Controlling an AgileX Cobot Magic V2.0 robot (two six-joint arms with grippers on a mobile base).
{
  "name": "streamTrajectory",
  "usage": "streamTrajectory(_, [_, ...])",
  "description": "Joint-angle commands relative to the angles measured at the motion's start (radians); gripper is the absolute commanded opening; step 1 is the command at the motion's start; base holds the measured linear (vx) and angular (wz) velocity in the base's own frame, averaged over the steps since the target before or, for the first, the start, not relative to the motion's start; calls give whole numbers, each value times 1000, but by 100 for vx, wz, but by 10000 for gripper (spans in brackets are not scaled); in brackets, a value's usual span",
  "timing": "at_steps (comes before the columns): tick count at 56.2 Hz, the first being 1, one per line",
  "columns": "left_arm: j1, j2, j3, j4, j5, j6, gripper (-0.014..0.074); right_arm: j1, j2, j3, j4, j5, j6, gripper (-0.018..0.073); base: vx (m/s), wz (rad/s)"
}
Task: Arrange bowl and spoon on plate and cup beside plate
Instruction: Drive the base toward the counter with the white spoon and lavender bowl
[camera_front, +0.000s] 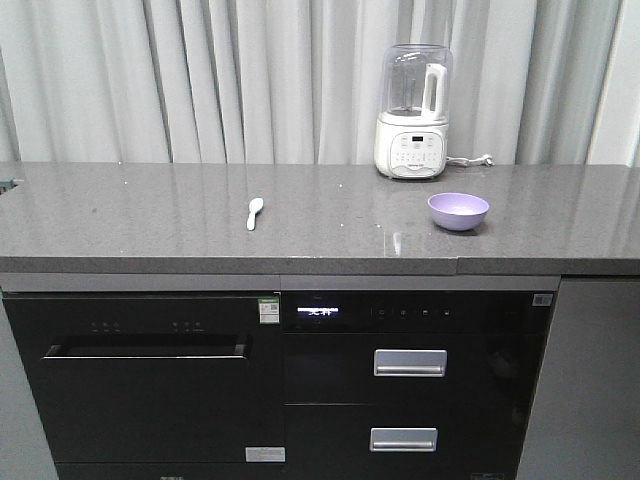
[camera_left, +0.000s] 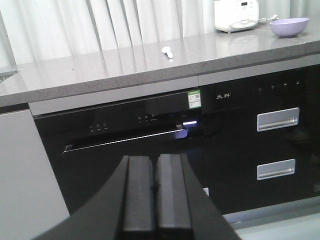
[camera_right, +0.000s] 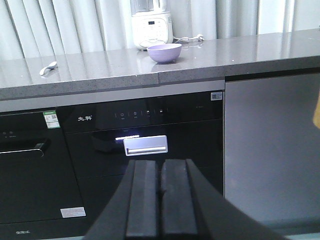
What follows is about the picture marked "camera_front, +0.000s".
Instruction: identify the light blue plastic spoon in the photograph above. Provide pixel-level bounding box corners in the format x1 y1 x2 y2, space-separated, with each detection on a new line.
246 197 264 231

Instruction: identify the purple plastic bowl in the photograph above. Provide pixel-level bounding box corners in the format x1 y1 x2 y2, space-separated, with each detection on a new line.
427 192 490 231

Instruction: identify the white blender with clear jar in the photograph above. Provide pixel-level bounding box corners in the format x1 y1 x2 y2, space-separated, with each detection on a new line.
374 43 453 180

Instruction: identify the grey pleated curtain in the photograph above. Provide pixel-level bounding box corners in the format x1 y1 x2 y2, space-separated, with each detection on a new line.
1 1 639 166

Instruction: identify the black drawer appliance with display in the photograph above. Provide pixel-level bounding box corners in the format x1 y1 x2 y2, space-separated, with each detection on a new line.
282 290 554 479

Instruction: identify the black built-in dishwasher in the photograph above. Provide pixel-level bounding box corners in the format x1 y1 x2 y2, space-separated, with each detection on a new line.
2 292 286 479

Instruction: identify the silver upper drawer handle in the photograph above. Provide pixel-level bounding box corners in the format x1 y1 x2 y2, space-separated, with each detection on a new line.
373 349 448 378

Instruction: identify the silver drawer handle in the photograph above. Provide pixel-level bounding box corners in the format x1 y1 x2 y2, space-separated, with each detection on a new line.
373 349 448 378
369 427 439 453

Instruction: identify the white power cord with plug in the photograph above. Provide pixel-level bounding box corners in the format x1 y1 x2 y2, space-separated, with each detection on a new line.
445 155 496 169

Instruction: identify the silver lower drawer handle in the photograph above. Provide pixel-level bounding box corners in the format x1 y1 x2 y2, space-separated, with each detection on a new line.
369 427 439 453

